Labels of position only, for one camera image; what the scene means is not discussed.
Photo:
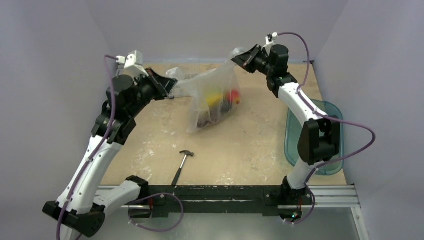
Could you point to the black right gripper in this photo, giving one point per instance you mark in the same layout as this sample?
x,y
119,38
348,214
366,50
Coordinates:
x,y
253,60

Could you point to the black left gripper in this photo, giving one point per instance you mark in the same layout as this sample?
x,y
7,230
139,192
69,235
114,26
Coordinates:
x,y
166,83

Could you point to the clear printed plastic bag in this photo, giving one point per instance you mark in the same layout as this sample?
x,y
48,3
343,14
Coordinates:
x,y
218,79

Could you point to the yellow fake banana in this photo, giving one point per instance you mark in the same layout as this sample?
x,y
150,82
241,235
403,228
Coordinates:
x,y
213,99

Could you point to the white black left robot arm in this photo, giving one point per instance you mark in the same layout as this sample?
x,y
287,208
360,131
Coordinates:
x,y
79,211

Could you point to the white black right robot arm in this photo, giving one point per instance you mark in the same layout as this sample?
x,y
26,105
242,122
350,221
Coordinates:
x,y
319,139

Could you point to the red fake apple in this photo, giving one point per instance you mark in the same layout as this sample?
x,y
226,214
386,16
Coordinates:
x,y
233,97

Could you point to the dark purple fake grapes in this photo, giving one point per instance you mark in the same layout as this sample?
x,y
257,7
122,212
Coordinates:
x,y
207,118

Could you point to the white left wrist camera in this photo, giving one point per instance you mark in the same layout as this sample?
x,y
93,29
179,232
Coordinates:
x,y
131,65

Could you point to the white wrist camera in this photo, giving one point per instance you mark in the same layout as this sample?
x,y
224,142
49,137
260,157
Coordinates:
x,y
270,39
131,65

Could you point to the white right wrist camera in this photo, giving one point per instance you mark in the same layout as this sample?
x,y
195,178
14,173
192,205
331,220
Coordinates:
x,y
270,39

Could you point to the black handled claw hammer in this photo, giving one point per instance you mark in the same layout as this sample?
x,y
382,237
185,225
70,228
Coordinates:
x,y
187,154

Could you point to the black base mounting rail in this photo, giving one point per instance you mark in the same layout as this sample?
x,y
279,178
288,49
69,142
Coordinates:
x,y
266,200

